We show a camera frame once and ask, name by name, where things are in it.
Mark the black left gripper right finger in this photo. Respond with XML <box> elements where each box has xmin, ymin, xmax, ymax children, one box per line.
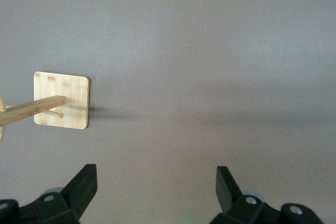
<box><xmin>211</xmin><ymin>165</ymin><xmax>322</xmax><ymax>224</ymax></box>

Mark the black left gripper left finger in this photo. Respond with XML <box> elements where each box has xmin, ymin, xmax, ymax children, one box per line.
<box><xmin>0</xmin><ymin>163</ymin><xmax>98</xmax><ymax>224</ymax></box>

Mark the wooden cup stand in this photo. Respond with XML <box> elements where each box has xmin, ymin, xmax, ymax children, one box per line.
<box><xmin>0</xmin><ymin>71</ymin><xmax>91</xmax><ymax>151</ymax></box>

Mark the brown table cover sheet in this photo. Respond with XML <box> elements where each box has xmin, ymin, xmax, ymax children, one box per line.
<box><xmin>0</xmin><ymin>0</ymin><xmax>336</xmax><ymax>224</ymax></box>

